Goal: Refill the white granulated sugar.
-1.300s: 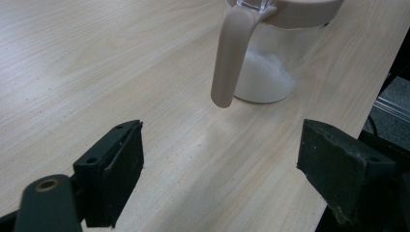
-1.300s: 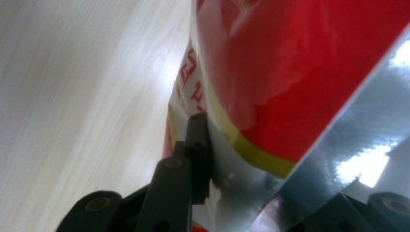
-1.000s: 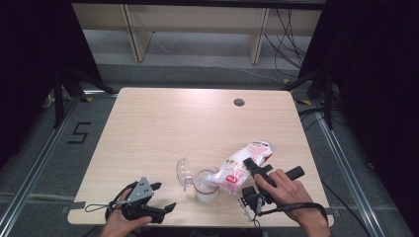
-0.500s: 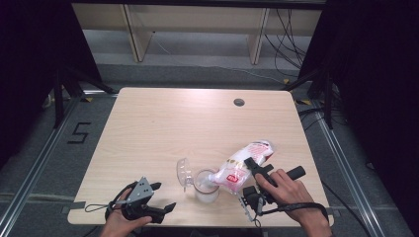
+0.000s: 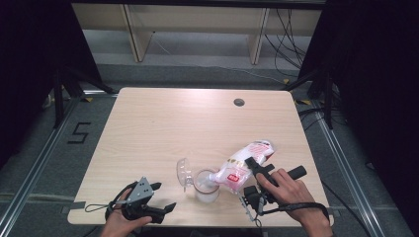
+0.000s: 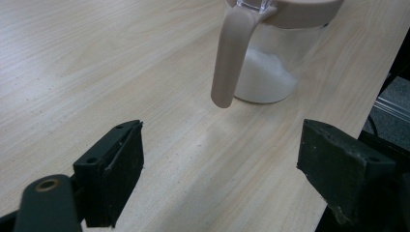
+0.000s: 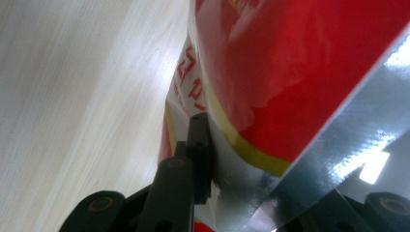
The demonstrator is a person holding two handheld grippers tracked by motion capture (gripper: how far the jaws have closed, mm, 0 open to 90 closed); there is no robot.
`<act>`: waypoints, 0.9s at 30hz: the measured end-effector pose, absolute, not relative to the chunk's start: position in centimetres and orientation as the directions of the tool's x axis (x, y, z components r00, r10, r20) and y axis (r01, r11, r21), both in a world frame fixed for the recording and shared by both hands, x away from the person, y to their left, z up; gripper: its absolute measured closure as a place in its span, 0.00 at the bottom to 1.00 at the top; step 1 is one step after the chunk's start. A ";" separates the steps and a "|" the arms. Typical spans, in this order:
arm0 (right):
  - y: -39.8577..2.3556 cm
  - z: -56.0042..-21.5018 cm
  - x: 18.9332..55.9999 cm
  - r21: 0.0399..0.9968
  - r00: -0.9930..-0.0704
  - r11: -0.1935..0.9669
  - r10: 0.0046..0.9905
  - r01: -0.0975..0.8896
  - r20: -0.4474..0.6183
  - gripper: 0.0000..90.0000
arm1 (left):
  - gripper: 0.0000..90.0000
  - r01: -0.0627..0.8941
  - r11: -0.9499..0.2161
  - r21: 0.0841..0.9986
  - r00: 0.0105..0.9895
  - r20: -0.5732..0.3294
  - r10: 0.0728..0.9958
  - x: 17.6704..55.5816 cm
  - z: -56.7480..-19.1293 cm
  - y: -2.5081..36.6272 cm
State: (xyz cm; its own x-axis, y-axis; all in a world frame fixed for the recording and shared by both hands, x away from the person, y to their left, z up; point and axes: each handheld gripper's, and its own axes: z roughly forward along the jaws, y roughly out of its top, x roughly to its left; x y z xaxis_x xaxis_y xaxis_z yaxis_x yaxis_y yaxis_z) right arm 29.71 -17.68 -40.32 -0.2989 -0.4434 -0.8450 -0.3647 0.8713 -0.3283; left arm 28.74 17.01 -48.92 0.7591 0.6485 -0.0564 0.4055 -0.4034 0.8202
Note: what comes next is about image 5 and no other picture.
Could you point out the person's right hand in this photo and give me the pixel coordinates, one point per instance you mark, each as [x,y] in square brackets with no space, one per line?
[293,194]

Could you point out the aluminium floor rail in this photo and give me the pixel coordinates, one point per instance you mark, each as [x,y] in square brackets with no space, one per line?
[37,164]
[344,164]

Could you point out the black crossbar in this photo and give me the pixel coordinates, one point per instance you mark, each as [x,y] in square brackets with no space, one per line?
[197,2]

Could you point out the black metal stand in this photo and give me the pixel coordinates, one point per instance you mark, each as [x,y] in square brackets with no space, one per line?
[58,105]
[328,108]

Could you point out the red and white sugar bag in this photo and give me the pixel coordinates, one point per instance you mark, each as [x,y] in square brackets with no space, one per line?
[240,164]

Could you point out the grey tape strip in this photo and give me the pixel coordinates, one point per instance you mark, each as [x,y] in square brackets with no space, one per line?
[74,206]
[327,211]

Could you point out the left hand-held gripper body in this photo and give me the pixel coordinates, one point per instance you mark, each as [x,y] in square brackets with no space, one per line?
[140,193]

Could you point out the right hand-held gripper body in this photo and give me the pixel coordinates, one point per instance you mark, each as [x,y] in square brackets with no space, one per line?
[253,196]

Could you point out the light wooden shelf unit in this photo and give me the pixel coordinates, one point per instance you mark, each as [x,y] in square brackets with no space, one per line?
[197,19]

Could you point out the person's left hand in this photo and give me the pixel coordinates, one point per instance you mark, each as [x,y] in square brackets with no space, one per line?
[118,228]

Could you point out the black curtain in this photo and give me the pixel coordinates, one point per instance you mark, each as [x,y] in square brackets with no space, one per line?
[26,49]
[378,65]

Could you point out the clear glass jar with lid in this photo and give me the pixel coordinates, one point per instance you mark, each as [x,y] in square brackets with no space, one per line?
[206,196]

